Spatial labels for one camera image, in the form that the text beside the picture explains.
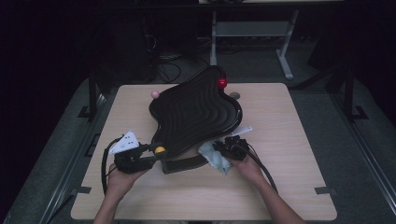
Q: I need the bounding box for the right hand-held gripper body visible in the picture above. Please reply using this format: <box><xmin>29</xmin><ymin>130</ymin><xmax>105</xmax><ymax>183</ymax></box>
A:
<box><xmin>219</xmin><ymin>125</ymin><xmax>254</xmax><ymax>161</ymax></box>

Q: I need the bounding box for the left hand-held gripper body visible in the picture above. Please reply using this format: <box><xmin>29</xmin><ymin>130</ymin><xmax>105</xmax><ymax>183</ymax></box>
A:
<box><xmin>108</xmin><ymin>130</ymin><xmax>151</xmax><ymax>175</ymax></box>

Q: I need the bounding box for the light blue cloth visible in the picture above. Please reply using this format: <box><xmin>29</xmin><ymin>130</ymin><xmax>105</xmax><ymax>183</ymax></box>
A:
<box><xmin>197</xmin><ymin>139</ymin><xmax>233</xmax><ymax>175</ymax></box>

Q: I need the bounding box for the black wavy tray stand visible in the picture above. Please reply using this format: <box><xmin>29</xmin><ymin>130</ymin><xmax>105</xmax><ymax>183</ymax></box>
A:
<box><xmin>148</xmin><ymin>64</ymin><xmax>244</xmax><ymax>175</ymax></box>

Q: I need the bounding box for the person's right hand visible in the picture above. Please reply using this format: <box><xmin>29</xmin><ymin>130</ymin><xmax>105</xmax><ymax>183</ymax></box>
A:
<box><xmin>228</xmin><ymin>153</ymin><xmax>265</xmax><ymax>188</ymax></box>

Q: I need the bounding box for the person's left hand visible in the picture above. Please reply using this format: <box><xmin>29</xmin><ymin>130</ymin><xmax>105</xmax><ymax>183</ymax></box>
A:
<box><xmin>106</xmin><ymin>162</ymin><xmax>148</xmax><ymax>201</ymax></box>

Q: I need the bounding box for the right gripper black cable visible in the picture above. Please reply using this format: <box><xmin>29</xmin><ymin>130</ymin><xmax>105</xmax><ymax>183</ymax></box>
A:
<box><xmin>239</xmin><ymin>144</ymin><xmax>279</xmax><ymax>194</ymax></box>

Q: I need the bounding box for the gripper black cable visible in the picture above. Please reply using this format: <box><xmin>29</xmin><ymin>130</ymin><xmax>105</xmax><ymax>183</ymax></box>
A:
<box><xmin>101</xmin><ymin>136</ymin><xmax>124</xmax><ymax>195</ymax></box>
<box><xmin>239</xmin><ymin>144</ymin><xmax>279</xmax><ymax>194</ymax></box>

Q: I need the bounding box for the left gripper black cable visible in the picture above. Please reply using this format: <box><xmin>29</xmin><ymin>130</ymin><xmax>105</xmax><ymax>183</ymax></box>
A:
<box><xmin>101</xmin><ymin>136</ymin><xmax>124</xmax><ymax>195</ymax></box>

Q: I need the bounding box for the black metal post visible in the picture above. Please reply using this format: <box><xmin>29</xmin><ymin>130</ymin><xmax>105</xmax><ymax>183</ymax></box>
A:
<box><xmin>78</xmin><ymin>69</ymin><xmax>98</xmax><ymax>119</ymax></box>
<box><xmin>344</xmin><ymin>62</ymin><xmax>370</xmax><ymax>123</ymax></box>

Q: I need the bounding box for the aluminium frame rail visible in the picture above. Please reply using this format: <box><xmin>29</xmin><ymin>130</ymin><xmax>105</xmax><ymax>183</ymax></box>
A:
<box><xmin>38</xmin><ymin>91</ymin><xmax>108</xmax><ymax>224</ymax></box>
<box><xmin>328</xmin><ymin>91</ymin><xmax>396</xmax><ymax>217</ymax></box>

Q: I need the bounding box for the tangle of black floor cables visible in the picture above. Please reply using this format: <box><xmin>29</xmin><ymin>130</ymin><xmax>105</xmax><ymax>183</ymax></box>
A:
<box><xmin>141</xmin><ymin>15</ymin><xmax>213</xmax><ymax>84</ymax></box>

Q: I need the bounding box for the white metal table frame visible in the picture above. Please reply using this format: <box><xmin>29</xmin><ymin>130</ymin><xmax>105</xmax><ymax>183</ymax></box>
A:
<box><xmin>198</xmin><ymin>0</ymin><xmax>345</xmax><ymax>81</ymax></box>

